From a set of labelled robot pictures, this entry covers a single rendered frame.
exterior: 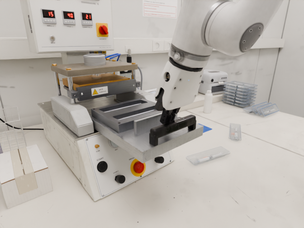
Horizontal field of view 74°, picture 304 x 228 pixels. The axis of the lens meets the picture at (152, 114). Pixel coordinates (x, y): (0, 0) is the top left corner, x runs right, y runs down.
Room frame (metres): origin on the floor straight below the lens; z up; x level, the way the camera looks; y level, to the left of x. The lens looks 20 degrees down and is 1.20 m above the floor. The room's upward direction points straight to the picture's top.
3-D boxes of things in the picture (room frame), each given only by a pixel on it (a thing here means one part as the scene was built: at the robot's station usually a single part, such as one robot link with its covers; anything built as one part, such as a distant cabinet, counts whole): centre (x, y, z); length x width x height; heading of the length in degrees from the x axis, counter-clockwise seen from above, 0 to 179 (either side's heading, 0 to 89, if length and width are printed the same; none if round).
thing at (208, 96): (1.26, -0.36, 0.82); 0.05 x 0.05 x 0.14
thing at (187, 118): (0.46, -0.06, 0.99); 0.15 x 0.02 x 0.04; 130
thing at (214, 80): (1.63, -0.46, 0.88); 0.25 x 0.20 x 0.17; 29
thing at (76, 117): (0.64, 0.28, 0.97); 0.25 x 0.05 x 0.07; 40
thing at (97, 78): (0.79, 0.21, 1.07); 0.22 x 0.17 x 0.10; 130
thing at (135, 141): (0.57, 0.03, 0.97); 0.30 x 0.22 x 0.08; 40
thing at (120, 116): (0.60, 0.06, 0.98); 0.20 x 0.17 x 0.03; 130
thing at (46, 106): (0.81, 0.24, 0.93); 0.46 x 0.35 x 0.01; 40
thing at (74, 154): (0.79, 0.20, 0.84); 0.53 x 0.37 x 0.17; 40
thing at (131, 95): (0.82, 0.06, 0.97); 0.26 x 0.05 x 0.07; 40
